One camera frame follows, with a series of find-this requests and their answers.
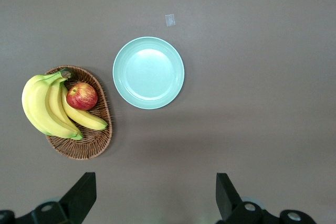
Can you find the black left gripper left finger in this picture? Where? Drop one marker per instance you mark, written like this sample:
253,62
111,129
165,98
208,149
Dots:
78,197

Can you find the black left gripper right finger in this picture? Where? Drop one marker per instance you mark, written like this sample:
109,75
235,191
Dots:
225,197

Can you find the light green round plate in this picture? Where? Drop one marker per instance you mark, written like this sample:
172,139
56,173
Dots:
148,73

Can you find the brown wicker basket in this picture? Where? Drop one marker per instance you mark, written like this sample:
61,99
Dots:
86,148

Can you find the brown table cover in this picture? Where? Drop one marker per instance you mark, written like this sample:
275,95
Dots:
236,103

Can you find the red yellow apple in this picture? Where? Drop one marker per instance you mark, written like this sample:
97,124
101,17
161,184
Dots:
82,96

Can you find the yellow banana bunch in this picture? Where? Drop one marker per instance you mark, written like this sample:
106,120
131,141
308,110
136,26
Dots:
39,103

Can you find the clear tape piece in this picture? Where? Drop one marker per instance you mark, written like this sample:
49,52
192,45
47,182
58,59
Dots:
170,20

